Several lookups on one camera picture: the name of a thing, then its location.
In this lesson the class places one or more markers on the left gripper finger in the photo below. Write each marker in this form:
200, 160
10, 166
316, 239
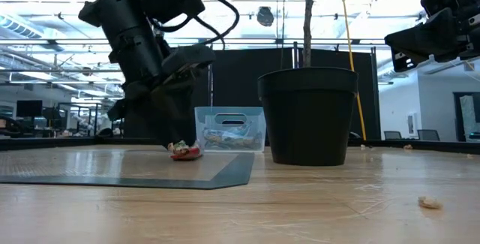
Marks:
183, 112
153, 112

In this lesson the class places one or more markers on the clear plastic container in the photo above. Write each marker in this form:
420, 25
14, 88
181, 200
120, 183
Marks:
210, 118

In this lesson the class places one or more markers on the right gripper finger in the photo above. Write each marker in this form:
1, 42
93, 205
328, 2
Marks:
406, 58
426, 34

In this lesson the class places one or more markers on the black partition panel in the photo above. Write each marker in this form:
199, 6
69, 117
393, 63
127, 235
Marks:
240, 86

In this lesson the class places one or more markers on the red granola bar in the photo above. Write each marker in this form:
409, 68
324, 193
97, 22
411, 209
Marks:
185, 154

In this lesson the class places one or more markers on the green plant in black pot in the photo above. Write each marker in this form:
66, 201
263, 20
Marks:
307, 124

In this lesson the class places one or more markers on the large beige crumb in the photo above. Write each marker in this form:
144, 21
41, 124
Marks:
429, 202

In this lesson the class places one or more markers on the black aluminium frame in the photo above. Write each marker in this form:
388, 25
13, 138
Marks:
431, 145

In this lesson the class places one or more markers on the small beige crumb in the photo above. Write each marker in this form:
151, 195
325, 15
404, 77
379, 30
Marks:
363, 147
407, 147

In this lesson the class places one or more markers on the dark framed door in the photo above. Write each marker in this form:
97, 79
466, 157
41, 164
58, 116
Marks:
467, 116

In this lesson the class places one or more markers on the clear mat with grey border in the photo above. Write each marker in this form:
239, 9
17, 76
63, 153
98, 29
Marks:
232, 176

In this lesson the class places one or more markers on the black computer monitor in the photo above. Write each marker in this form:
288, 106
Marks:
29, 108

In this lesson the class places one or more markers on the round black ceiling fixture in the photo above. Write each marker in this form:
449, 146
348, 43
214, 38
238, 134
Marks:
265, 16

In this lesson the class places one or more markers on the black workstation frames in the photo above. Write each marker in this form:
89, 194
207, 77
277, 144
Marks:
82, 120

